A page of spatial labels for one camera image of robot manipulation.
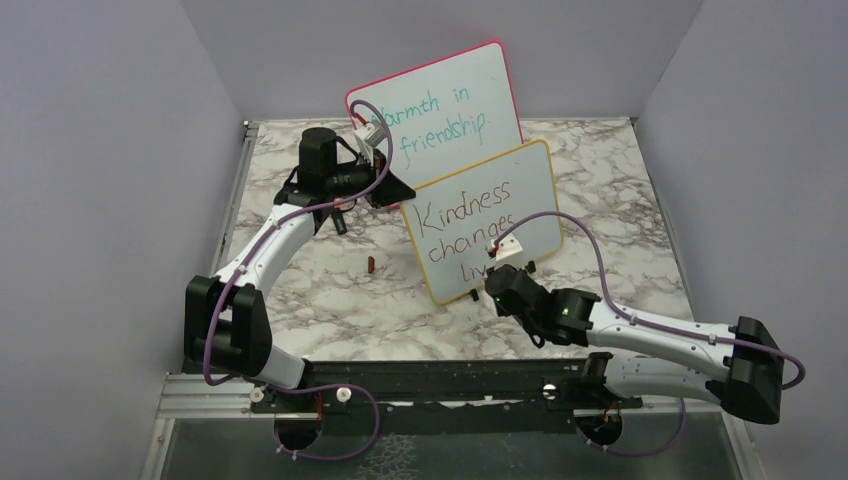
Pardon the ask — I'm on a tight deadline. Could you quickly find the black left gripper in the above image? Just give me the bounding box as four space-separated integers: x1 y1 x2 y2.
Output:
327 149 416 209

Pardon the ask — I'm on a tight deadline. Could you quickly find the black orange highlighter marker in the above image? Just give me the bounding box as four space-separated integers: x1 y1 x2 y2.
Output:
331 210 348 235

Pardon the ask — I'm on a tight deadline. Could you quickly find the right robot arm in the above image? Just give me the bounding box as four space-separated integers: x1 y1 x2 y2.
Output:
484 265 785 425

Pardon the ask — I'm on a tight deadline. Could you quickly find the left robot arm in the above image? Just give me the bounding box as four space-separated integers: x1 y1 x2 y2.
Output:
183 122 415 411

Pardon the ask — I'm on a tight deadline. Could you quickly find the yellow framed whiteboard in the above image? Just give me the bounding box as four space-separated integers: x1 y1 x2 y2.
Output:
400 139 564 304

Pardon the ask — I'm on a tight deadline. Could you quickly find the pink framed whiteboard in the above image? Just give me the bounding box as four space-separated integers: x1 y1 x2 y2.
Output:
345 41 524 188

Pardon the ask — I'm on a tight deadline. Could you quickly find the black yellow whiteboard stand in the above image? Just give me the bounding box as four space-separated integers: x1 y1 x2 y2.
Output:
469 261 536 302

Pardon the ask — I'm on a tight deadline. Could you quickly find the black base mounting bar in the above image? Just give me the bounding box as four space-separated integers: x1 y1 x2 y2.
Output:
182 357 644 439

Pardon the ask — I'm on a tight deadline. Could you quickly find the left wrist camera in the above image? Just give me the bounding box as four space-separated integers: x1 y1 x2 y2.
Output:
354 122 386 163

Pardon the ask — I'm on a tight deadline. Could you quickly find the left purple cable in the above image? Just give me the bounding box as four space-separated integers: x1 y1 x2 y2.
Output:
201 99 393 464

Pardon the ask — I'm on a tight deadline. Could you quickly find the aluminium table edge rail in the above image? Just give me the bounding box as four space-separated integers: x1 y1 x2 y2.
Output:
189 119 261 356

